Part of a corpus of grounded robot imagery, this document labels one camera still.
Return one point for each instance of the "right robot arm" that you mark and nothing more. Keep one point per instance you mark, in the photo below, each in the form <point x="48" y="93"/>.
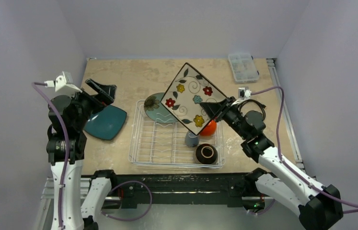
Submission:
<point x="307" y="198"/>

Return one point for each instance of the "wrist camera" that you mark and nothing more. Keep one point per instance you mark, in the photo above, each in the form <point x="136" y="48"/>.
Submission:
<point x="63" y="84"/>
<point x="244" y="93"/>

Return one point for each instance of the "square patterned plate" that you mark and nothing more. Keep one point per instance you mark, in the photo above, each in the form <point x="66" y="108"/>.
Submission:
<point x="184" y="95"/>

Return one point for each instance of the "white wire dish rack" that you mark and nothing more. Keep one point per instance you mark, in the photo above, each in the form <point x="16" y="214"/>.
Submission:
<point x="163" y="144"/>

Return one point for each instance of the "orange bowl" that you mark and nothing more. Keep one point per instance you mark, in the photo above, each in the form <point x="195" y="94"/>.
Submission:
<point x="209" y="130"/>

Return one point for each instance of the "clear plastic organizer box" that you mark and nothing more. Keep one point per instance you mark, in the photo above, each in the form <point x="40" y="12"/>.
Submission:
<point x="243" y="68"/>

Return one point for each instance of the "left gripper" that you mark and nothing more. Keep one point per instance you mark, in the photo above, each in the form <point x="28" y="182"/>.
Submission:
<point x="106" y="92"/>

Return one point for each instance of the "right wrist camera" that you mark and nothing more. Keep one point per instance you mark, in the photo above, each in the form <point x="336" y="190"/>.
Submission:
<point x="244" y="93"/>

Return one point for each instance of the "teal square plate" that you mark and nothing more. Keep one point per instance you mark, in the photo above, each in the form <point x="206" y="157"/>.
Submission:
<point x="106" y="125"/>

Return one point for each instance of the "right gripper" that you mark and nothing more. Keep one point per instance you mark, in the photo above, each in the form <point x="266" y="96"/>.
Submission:
<point x="221" y="109"/>

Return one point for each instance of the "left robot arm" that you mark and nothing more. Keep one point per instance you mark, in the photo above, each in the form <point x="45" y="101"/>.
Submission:
<point x="65" y="147"/>

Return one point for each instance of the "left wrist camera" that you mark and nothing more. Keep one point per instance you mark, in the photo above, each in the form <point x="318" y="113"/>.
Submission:
<point x="63" y="84"/>

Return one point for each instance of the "grey coffee mug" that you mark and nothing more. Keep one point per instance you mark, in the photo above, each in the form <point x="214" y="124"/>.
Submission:
<point x="191" y="140"/>

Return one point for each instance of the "light green round plate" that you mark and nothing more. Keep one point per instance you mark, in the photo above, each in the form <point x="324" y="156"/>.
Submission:
<point x="156" y="111"/>

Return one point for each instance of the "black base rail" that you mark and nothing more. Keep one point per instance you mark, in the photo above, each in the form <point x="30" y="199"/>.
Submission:
<point x="230" y="189"/>

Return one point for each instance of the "brown bowl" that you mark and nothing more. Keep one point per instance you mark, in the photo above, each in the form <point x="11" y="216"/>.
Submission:
<point x="206" y="154"/>

